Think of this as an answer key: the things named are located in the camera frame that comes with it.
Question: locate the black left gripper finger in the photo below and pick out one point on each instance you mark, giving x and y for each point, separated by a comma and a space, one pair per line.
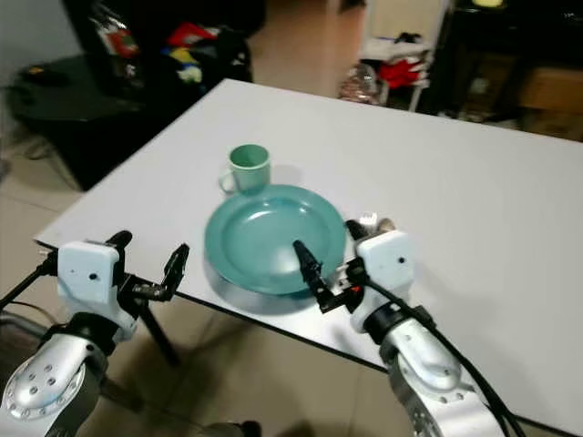
177, 267
119, 239

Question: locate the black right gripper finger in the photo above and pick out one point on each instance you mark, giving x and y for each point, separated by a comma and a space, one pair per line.
310, 267
355, 229

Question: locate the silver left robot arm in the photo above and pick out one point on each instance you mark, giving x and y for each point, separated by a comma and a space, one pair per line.
55, 387

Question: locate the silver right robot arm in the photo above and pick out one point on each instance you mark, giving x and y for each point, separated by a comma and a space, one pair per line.
437, 382

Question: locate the black table leg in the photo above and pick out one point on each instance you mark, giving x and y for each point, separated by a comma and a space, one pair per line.
159, 335

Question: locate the green round plate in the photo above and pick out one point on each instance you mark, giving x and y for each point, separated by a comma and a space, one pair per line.
264, 238

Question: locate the black low round table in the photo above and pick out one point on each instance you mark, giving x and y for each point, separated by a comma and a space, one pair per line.
82, 109

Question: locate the patterned plastic bag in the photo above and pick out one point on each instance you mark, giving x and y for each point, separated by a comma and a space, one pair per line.
360, 86

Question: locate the red cloth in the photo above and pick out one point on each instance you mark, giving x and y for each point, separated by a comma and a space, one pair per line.
403, 72

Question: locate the red printed bag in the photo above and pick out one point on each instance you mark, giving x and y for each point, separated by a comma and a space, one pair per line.
118, 38

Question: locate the colourful cloth pile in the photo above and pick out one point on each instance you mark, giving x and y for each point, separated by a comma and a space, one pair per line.
191, 50

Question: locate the white chair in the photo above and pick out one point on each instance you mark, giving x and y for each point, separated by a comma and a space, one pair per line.
405, 23

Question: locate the brown cardboard box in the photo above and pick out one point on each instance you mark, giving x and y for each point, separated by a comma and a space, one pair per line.
551, 96

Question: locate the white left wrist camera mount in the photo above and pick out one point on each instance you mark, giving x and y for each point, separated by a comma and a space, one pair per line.
89, 273

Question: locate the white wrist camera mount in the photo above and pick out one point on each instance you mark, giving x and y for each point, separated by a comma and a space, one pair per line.
384, 269
89, 273

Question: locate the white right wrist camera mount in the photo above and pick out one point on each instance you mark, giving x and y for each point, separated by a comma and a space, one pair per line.
384, 269

